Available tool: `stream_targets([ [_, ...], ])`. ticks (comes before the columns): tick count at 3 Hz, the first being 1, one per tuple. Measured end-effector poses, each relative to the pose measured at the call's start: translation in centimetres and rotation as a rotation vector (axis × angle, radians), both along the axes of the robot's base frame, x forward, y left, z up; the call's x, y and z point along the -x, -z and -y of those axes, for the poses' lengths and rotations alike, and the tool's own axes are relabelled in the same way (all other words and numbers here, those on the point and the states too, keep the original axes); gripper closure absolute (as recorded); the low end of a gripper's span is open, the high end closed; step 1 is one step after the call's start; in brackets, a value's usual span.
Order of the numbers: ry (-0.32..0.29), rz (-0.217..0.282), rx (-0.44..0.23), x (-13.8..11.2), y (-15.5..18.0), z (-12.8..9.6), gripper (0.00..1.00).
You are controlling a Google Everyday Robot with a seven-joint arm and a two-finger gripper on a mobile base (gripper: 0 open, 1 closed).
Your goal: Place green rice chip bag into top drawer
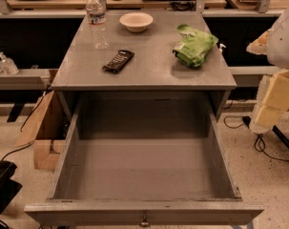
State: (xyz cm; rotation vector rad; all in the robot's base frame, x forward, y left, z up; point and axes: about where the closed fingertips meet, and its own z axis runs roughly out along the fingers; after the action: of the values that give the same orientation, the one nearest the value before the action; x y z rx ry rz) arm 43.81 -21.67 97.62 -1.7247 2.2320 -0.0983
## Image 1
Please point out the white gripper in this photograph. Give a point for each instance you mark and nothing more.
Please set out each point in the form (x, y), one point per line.
(283, 42)

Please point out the green rice chip bag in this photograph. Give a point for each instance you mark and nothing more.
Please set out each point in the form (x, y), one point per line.
(193, 47)

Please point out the open grey top drawer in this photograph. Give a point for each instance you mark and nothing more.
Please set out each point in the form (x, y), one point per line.
(129, 154)

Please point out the metal drawer knob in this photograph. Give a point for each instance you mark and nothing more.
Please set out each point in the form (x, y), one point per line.
(144, 223)

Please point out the small white spray bottle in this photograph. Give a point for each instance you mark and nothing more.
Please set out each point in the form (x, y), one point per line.
(221, 47)

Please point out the black stand leg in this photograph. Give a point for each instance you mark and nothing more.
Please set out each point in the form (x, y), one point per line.
(281, 136)

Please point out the grey wooden cabinet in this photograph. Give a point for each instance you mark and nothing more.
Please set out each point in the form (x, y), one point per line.
(153, 67)

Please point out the white ceramic bowl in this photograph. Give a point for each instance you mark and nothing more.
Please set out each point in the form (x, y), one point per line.
(136, 21)

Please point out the dark chocolate snack bar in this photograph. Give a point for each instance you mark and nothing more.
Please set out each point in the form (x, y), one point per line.
(119, 61)

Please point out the clear plastic water bottle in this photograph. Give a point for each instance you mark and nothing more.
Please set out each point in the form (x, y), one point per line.
(97, 23)

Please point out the brown cardboard box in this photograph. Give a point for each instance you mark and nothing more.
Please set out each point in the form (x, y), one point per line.
(44, 131)

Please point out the black power cable floor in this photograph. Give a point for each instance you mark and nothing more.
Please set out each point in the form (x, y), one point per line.
(259, 144)

